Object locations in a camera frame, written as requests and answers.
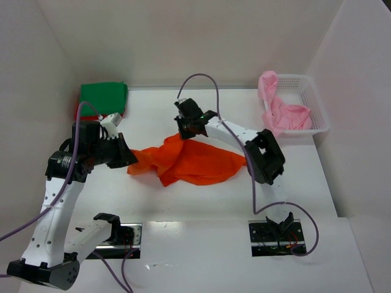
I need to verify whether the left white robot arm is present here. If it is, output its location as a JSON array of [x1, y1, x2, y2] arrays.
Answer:
[[7, 115, 137, 291]]

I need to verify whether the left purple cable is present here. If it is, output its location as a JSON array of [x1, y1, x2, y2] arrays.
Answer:
[[0, 102, 135, 293]]

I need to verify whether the folded green t shirt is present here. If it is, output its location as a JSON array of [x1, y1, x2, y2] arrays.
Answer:
[[79, 82, 128, 117]]

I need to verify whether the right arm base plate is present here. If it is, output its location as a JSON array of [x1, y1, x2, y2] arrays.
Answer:
[[248, 220, 307, 257]]

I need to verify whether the folded red t shirt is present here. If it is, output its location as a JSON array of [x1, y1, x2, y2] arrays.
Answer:
[[81, 100, 126, 121]]

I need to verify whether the pink t shirt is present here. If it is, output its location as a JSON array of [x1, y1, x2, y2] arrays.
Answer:
[[258, 71, 312, 137]]

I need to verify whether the orange t shirt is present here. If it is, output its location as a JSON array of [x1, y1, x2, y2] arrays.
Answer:
[[127, 134, 247, 187]]

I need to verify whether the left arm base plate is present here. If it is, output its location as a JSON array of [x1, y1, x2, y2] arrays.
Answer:
[[94, 223, 142, 259]]

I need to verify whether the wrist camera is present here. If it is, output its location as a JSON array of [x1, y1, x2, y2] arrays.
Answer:
[[100, 113, 122, 129], [174, 98, 188, 106]]

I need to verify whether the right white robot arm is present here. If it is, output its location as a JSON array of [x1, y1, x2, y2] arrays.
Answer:
[[175, 98, 294, 240]]

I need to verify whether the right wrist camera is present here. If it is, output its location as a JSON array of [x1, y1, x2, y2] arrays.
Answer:
[[174, 98, 188, 106]]

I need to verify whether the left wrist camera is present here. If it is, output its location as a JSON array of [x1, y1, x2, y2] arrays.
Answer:
[[100, 113, 122, 129]]

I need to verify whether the white plastic basket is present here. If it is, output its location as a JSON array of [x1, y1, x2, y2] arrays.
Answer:
[[261, 74, 329, 137]]

